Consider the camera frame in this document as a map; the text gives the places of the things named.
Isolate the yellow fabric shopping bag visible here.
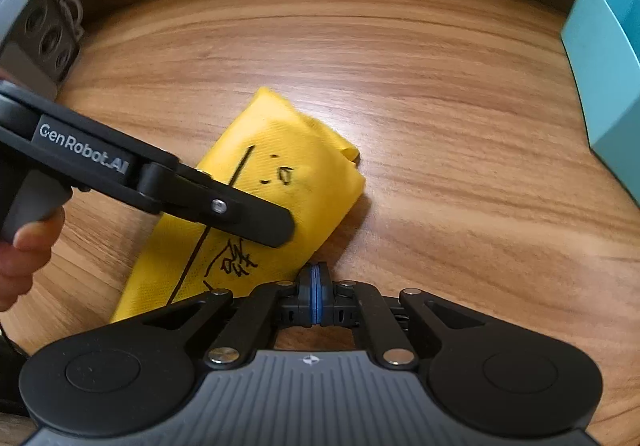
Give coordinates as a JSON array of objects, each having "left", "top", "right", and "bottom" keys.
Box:
[{"left": 112, "top": 88, "right": 366, "bottom": 322}]

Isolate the person's left hand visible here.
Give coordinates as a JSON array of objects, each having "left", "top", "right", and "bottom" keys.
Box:
[{"left": 0, "top": 208, "right": 65, "bottom": 312}]

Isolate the light blue cardboard box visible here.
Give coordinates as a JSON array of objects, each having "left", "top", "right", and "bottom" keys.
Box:
[{"left": 561, "top": 0, "right": 640, "bottom": 200}]

